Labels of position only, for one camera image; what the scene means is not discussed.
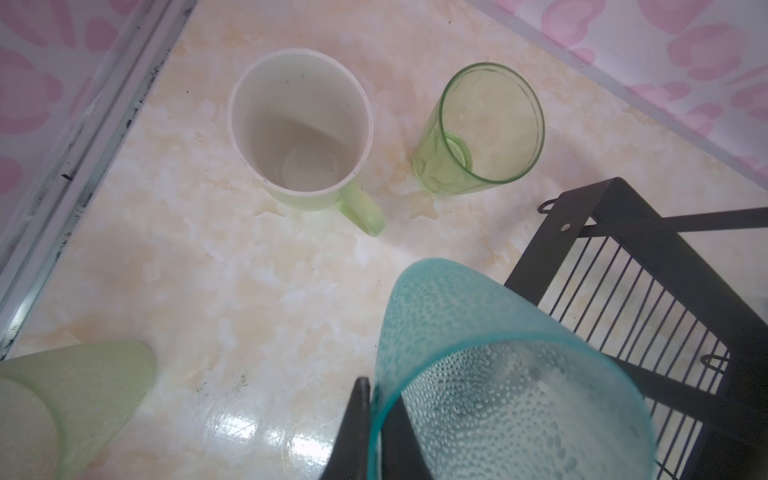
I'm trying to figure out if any teal textured plastic cup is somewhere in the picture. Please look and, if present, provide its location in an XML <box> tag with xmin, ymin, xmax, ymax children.
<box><xmin>367</xmin><ymin>258</ymin><xmax>656</xmax><ymax>479</ymax></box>

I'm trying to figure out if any white mug green handle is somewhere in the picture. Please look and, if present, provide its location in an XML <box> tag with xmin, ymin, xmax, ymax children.
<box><xmin>228</xmin><ymin>48</ymin><xmax>386</xmax><ymax>237</ymax></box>

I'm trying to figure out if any black wire dish rack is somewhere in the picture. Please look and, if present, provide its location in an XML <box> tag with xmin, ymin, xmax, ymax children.
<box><xmin>506</xmin><ymin>178</ymin><xmax>767</xmax><ymax>479</ymax></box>

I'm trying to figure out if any pale green frosted cup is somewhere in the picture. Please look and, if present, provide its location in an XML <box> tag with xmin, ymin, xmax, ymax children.
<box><xmin>1</xmin><ymin>341</ymin><xmax>157</xmax><ymax>479</ymax></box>

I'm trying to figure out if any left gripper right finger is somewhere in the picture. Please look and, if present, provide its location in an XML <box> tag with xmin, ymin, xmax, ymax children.
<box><xmin>381</xmin><ymin>397</ymin><xmax>432</xmax><ymax>480</ymax></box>

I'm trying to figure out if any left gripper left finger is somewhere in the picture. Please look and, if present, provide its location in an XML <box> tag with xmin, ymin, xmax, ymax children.
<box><xmin>320</xmin><ymin>377</ymin><xmax>371</xmax><ymax>480</ymax></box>

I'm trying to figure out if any light green transparent cup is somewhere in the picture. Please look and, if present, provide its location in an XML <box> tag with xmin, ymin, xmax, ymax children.
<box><xmin>412</xmin><ymin>62</ymin><xmax>546</xmax><ymax>196</ymax></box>

